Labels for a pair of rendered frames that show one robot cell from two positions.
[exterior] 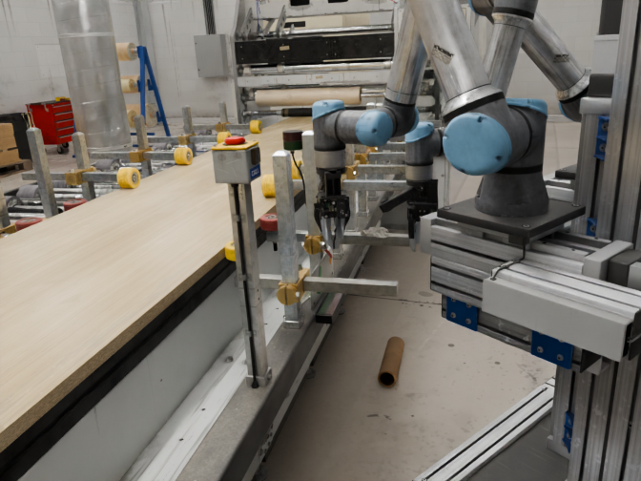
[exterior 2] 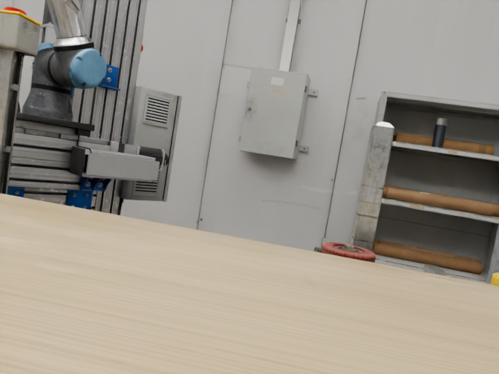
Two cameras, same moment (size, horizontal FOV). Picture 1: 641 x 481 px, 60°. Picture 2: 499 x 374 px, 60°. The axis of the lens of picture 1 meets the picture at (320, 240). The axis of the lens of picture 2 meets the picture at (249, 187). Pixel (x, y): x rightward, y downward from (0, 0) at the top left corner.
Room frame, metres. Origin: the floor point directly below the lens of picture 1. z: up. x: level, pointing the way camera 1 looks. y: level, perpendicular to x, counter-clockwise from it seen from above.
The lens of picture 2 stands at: (0.68, 1.09, 1.02)
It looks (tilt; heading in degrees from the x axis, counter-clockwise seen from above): 4 degrees down; 261
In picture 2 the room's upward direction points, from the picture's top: 9 degrees clockwise
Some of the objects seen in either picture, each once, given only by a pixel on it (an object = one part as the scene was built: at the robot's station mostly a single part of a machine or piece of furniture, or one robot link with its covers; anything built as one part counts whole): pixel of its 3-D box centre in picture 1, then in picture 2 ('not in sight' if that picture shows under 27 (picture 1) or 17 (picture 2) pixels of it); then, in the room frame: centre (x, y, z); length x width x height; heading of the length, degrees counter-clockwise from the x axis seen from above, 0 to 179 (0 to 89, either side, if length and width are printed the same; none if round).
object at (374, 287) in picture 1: (314, 284); not in sight; (1.33, 0.02, 0.80); 0.43 x 0.03 x 0.04; 74
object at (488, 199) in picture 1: (511, 184); (49, 102); (1.15, -0.41, 1.09); 0.15 x 0.15 x 0.10
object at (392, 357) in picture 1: (391, 360); not in sight; (2.18, -0.29, 0.04); 0.30 x 0.08 x 0.08; 164
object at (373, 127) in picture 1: (368, 127); not in sight; (1.25, -0.12, 1.21); 0.11 x 0.11 x 0.08; 48
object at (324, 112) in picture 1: (329, 125); not in sight; (1.30, -0.04, 1.21); 0.09 x 0.08 x 0.11; 48
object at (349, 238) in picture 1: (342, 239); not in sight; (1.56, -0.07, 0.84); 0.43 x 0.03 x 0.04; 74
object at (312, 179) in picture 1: (314, 214); not in sight; (1.55, 0.01, 0.93); 0.03 x 0.03 x 0.48; 74
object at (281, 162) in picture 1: (288, 246); not in sight; (1.30, 0.08, 0.92); 0.03 x 0.03 x 0.48; 74
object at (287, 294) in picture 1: (294, 285); not in sight; (1.33, 0.08, 0.80); 0.13 x 0.06 x 0.05; 164
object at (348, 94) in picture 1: (334, 95); not in sight; (4.20, -0.16, 1.05); 1.43 x 0.12 x 0.12; 74
